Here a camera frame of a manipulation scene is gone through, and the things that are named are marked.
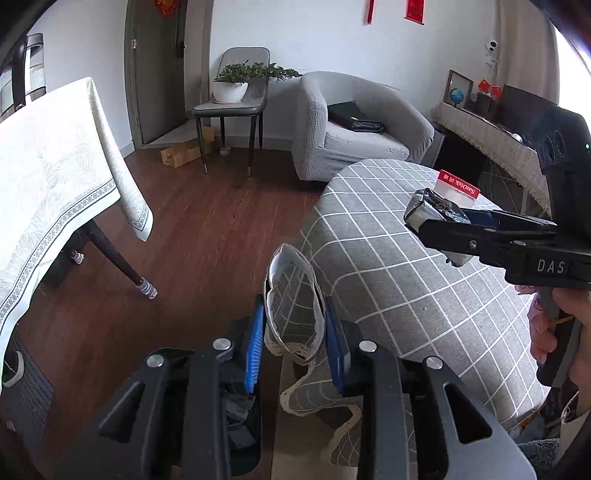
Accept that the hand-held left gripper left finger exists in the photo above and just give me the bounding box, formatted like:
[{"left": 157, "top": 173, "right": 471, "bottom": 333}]
[{"left": 55, "top": 294, "right": 267, "bottom": 480}]

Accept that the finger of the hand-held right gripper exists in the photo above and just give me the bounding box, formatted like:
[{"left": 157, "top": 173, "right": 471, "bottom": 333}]
[
  {"left": 418, "top": 217, "right": 558, "bottom": 262},
  {"left": 456, "top": 208, "right": 558, "bottom": 232}
]

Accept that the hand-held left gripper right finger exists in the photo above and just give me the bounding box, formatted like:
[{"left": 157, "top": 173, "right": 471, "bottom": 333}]
[{"left": 325, "top": 296, "right": 537, "bottom": 480}]

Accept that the red white card package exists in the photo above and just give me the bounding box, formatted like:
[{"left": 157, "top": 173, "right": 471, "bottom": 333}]
[{"left": 434, "top": 170, "right": 481, "bottom": 204}]

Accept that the black silver wrapper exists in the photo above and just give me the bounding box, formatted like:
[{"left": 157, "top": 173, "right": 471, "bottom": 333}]
[{"left": 404, "top": 188, "right": 476, "bottom": 268}]

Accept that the dark green trash bin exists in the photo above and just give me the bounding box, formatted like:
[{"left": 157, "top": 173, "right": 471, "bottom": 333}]
[{"left": 222, "top": 383, "right": 265, "bottom": 477}]

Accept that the grey checked tablecloth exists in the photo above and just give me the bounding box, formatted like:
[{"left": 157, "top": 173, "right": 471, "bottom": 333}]
[{"left": 263, "top": 159, "right": 555, "bottom": 467}]

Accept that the person's right hand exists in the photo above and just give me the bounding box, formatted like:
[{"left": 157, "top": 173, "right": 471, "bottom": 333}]
[{"left": 529, "top": 288, "right": 591, "bottom": 394}]

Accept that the beige lace desk cloth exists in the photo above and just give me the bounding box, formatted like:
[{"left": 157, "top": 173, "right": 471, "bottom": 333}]
[{"left": 431, "top": 102, "right": 553, "bottom": 216}]

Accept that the black monitor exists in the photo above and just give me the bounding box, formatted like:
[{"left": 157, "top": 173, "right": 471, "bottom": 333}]
[{"left": 501, "top": 84, "right": 557, "bottom": 135}]

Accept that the black handbag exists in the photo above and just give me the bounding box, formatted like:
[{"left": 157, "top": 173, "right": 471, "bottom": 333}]
[{"left": 327, "top": 100, "right": 387, "bottom": 135}]

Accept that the grey fleece clothing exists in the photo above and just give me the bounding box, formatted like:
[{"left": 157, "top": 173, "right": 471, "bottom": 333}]
[{"left": 517, "top": 438, "right": 571, "bottom": 463}]

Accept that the dark table leg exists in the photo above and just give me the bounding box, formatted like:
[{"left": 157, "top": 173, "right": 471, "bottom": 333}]
[{"left": 85, "top": 220, "right": 158, "bottom": 301}]

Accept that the grey armchair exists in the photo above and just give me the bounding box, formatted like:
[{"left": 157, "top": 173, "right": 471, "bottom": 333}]
[{"left": 292, "top": 71, "right": 435, "bottom": 182}]

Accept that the dark striped floor mat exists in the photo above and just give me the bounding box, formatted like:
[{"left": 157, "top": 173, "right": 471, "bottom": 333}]
[{"left": 0, "top": 330, "right": 55, "bottom": 444}]

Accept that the black white shoe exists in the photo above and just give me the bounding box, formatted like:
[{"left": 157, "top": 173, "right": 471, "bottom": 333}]
[{"left": 1, "top": 351, "right": 25, "bottom": 388}]

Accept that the flat cardboard box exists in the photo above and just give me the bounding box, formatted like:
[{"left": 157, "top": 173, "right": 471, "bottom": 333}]
[{"left": 161, "top": 126, "right": 215, "bottom": 169}]

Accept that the potted plant in white pot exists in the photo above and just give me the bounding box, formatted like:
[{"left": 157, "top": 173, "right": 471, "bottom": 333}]
[{"left": 212, "top": 61, "right": 303, "bottom": 104}]

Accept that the grey dining chair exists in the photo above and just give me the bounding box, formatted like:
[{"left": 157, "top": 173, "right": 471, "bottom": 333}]
[{"left": 191, "top": 47, "right": 271, "bottom": 176}]

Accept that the white patterned tablecloth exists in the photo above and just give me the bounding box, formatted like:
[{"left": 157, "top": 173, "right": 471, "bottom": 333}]
[{"left": 0, "top": 77, "right": 154, "bottom": 352}]

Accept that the grey door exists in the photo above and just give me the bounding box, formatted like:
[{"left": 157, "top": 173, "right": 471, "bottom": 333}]
[{"left": 131, "top": 0, "right": 188, "bottom": 145}]

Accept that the glass electric kettle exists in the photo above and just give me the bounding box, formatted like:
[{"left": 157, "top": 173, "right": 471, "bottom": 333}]
[{"left": 0, "top": 32, "right": 47, "bottom": 123}]

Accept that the dark picture frame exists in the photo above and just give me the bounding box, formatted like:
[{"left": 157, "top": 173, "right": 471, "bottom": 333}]
[{"left": 442, "top": 69, "right": 475, "bottom": 110}]

